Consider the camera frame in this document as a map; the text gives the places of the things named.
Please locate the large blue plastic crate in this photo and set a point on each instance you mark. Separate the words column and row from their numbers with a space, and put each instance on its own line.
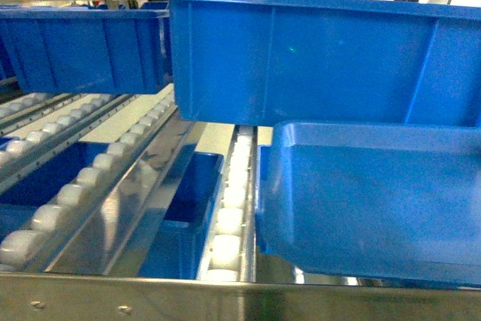
column 260, row 62

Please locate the white roller track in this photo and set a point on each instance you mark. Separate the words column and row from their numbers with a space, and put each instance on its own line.
column 229, row 252

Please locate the blue plastic tray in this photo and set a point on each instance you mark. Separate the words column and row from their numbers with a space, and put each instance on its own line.
column 374, row 201

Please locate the left blue crate on rollers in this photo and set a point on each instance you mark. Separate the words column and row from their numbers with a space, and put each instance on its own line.
column 81, row 50

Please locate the steel shelf front rail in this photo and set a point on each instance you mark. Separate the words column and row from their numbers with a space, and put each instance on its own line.
column 66, row 297

